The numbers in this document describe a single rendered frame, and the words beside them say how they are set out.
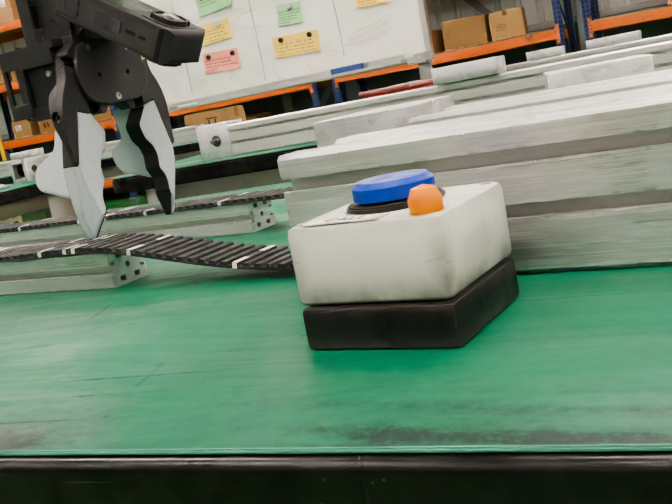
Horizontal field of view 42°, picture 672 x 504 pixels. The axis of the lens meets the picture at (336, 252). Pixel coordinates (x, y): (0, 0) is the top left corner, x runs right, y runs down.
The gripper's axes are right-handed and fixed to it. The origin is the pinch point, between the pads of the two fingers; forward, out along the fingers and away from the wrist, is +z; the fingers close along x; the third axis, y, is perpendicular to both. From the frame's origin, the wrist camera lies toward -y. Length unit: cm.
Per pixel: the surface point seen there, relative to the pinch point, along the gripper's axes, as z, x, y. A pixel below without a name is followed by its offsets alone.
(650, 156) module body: -0.2, 5.0, -39.7
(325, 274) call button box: 1.8, 17.0, -27.4
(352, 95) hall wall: 2, -983, 536
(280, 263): 4.4, 2.3, -14.3
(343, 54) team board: -21, -267, 131
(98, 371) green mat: 5.6, 19.8, -14.2
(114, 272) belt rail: 4.4, 1.3, 2.7
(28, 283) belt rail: 4.6, 1.9, 12.4
